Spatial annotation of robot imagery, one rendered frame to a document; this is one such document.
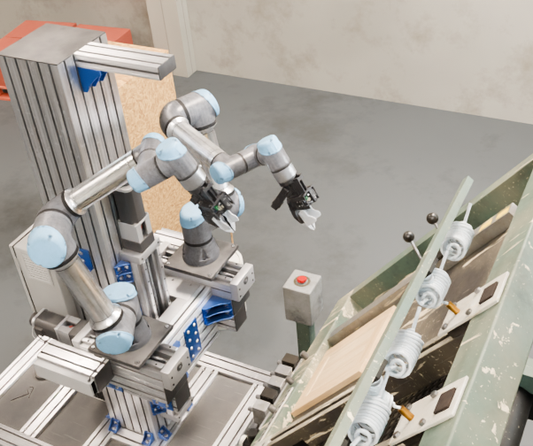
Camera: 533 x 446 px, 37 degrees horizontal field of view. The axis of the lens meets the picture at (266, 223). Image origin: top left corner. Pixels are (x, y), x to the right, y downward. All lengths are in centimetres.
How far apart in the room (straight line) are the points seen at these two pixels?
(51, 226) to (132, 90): 183
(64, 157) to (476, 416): 170
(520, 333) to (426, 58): 447
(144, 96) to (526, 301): 288
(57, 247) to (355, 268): 255
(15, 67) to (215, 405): 183
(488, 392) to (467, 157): 415
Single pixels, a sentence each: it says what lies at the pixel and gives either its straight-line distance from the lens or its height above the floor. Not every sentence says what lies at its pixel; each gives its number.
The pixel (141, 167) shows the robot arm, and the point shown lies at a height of 184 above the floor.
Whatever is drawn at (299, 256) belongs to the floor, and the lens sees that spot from 476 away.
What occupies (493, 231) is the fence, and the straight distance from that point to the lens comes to 241.
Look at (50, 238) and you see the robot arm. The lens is 242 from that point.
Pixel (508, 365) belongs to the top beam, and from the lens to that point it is 165.
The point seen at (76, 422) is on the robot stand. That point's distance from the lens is 383.
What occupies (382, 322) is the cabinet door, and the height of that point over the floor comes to 120.
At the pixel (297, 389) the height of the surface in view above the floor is 90.
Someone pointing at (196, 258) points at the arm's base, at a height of 107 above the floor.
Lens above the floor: 304
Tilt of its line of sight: 37 degrees down
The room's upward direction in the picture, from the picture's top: 6 degrees counter-clockwise
